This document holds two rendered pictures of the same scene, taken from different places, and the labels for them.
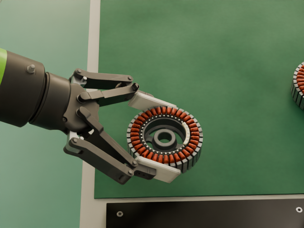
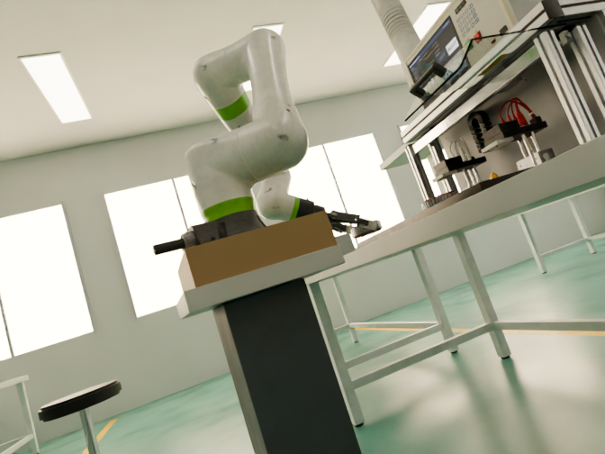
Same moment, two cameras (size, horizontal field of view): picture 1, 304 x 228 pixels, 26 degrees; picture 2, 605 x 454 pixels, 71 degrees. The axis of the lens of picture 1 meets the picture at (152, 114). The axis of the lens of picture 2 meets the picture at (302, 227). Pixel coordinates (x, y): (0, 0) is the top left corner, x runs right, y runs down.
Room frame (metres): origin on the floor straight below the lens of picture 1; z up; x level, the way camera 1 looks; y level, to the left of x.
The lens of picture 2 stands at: (-0.81, 0.60, 0.69)
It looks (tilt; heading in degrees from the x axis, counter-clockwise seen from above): 8 degrees up; 344
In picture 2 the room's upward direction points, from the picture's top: 19 degrees counter-clockwise
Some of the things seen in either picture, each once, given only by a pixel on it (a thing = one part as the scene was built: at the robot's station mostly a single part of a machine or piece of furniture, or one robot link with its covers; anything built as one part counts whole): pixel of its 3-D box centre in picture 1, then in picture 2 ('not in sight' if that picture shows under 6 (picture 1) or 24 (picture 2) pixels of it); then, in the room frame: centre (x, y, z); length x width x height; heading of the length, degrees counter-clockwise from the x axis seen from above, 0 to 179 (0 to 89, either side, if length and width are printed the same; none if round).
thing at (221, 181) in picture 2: not in sight; (224, 178); (0.13, 0.47, 0.98); 0.16 x 0.13 x 0.19; 62
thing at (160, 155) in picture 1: (164, 140); (365, 229); (0.58, -0.02, 0.81); 0.11 x 0.11 x 0.04
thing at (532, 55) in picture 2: not in sight; (463, 110); (0.19, -0.26, 1.03); 0.62 x 0.01 x 0.03; 2
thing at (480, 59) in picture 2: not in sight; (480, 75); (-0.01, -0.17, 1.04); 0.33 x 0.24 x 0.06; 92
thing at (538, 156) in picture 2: not in sight; (537, 164); (0.07, -0.31, 0.80); 0.08 x 0.05 x 0.06; 2
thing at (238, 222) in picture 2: not in sight; (212, 237); (0.13, 0.54, 0.86); 0.26 x 0.15 x 0.06; 104
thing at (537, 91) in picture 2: not in sight; (518, 133); (0.19, -0.42, 0.92); 0.66 x 0.01 x 0.30; 2
